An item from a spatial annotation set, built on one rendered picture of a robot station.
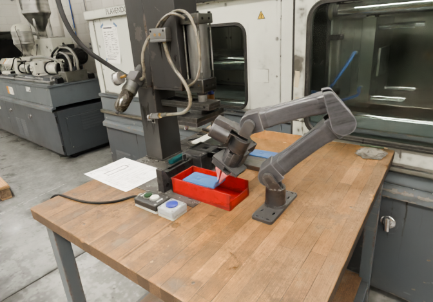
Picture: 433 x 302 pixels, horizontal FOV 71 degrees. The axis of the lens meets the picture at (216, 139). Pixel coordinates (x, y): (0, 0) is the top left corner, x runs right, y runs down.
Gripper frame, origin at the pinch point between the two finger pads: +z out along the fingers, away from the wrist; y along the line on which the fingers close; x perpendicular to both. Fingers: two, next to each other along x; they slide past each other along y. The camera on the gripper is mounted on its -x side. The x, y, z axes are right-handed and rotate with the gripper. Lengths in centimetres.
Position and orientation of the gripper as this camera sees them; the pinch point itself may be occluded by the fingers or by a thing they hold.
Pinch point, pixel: (220, 180)
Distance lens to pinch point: 104.8
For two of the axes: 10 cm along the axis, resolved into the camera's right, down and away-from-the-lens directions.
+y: -7.4, -5.9, 3.3
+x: -5.7, 3.0, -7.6
